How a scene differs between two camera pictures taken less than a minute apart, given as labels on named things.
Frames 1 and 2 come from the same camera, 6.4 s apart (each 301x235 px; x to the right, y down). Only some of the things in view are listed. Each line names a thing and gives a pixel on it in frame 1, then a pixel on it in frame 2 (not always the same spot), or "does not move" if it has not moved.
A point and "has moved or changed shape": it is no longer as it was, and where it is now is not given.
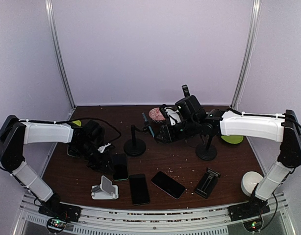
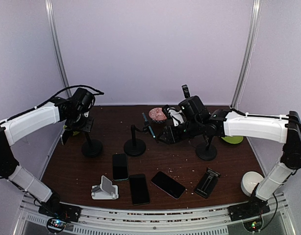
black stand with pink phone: (186, 90) does not move
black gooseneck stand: (73, 150) has moved or changed shape
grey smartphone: (120, 167) does not move
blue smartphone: (138, 189) does not move
